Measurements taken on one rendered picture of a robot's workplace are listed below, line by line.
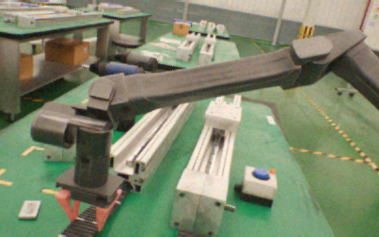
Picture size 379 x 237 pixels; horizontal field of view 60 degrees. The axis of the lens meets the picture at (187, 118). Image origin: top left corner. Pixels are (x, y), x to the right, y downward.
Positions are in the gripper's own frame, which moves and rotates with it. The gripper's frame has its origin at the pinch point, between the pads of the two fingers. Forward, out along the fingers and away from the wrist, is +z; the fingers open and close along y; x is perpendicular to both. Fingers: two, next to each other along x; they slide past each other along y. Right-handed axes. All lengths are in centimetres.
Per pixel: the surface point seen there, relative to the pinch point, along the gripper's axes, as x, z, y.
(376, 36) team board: -595, -39, -234
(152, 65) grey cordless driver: -72, -16, 12
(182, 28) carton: -388, -6, 67
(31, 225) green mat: 1.4, 3.1, 10.5
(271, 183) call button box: -26.5, -3.2, -34.4
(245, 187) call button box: -25.4, -1.1, -28.7
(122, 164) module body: -21.0, -1.4, 1.7
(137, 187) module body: -19.0, 2.6, -3.4
